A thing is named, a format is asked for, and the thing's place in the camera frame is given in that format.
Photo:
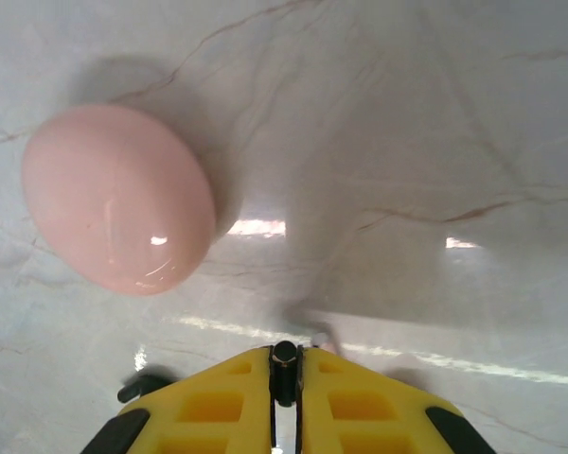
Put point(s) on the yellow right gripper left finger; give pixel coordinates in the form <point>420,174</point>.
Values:
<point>218,378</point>

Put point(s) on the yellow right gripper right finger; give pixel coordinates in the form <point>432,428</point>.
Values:
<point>360,383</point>

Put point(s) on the pink earbud charging case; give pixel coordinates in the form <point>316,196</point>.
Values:
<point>118,198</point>

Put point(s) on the black round disc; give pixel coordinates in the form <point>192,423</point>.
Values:
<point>139,385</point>

